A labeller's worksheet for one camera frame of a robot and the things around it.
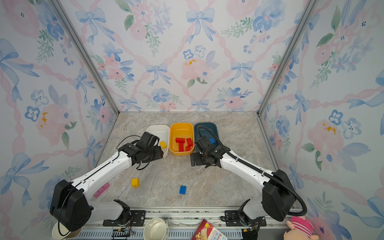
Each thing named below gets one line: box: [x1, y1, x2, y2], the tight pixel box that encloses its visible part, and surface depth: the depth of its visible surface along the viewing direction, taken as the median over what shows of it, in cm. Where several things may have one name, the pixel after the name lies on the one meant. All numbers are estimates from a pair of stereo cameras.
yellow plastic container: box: [169, 122, 195, 156], surface depth 106 cm
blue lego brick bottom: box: [179, 185, 187, 195], surface depth 84 cm
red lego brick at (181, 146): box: [178, 142, 185, 152], surface depth 100 cm
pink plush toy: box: [283, 215, 320, 240], surface depth 68 cm
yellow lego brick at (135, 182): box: [131, 178, 139, 188], surface depth 85 cm
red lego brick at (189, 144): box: [185, 138, 194, 152], surface depth 102 cm
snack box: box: [191, 219, 228, 240], surface depth 69 cm
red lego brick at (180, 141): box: [175, 138, 186, 146], surface depth 103 cm
